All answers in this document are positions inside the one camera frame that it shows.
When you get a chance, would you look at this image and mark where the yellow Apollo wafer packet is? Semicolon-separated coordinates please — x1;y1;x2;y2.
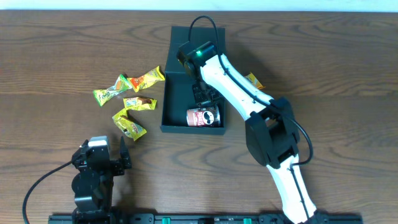
112;108;147;141

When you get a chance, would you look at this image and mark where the yellow biscuit packet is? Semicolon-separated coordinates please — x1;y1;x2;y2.
245;73;265;90

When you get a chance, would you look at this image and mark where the red Pringles can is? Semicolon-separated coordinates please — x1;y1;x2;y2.
187;106;221;127

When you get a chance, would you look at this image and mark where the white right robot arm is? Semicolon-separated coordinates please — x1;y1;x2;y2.
177;42;317;223

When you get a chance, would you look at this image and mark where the orange yellow peanut snack packet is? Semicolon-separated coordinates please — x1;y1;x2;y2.
127;66;165;92

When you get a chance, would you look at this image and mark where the yellow Apollo chocolate cake packet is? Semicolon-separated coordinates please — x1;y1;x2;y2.
123;97;157;111

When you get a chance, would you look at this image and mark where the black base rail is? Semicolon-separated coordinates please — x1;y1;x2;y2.
48;212;364;224

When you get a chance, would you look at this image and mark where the green pandan cake packet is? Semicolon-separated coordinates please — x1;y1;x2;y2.
93;74;132;106

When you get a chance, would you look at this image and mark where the black gift box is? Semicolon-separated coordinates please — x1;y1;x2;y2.
160;26;226;135

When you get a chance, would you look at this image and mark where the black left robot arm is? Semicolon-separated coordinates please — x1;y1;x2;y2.
72;136;132;224

